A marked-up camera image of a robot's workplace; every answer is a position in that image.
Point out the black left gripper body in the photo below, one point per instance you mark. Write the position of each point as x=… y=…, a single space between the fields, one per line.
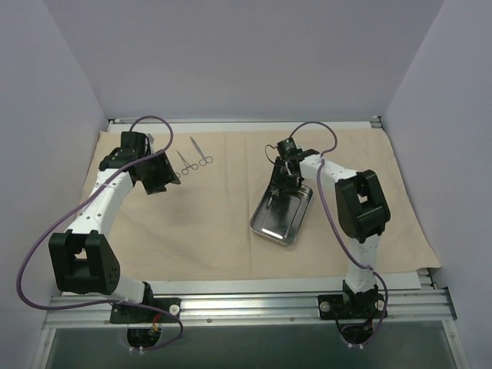
x=158 y=173

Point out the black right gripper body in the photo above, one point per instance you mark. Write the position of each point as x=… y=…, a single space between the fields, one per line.
x=283 y=178

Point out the stainless steel instrument tray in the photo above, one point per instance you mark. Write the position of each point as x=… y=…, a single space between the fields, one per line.
x=279 y=217

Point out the steel surgical scissors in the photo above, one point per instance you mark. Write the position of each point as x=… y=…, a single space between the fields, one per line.
x=204 y=159

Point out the beige cloth wrap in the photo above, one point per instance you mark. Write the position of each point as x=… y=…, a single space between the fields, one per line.
x=199 y=230

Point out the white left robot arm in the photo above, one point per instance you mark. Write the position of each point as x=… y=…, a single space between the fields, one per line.
x=82 y=258

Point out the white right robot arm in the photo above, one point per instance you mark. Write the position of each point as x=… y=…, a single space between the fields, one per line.
x=355 y=206

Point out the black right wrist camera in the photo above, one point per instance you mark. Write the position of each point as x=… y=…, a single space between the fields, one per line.
x=287 y=149

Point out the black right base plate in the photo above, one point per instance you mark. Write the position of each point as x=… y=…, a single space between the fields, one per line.
x=342 y=307

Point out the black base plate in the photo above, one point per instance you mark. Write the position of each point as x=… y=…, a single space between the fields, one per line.
x=342 y=307
x=124 y=314

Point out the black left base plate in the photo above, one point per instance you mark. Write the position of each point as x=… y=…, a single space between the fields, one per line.
x=124 y=314

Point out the aluminium front rail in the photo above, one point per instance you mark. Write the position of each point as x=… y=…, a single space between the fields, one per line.
x=229 y=310

